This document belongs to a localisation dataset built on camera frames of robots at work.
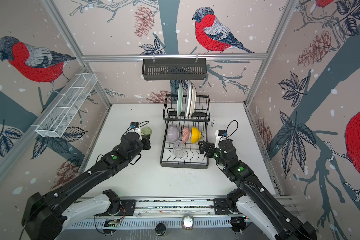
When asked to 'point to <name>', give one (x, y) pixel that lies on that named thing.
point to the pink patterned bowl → (186, 134)
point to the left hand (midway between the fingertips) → (149, 135)
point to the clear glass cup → (178, 149)
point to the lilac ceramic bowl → (173, 133)
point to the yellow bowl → (196, 135)
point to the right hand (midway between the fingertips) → (203, 144)
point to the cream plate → (193, 99)
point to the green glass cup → (146, 130)
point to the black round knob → (160, 229)
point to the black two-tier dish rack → (186, 118)
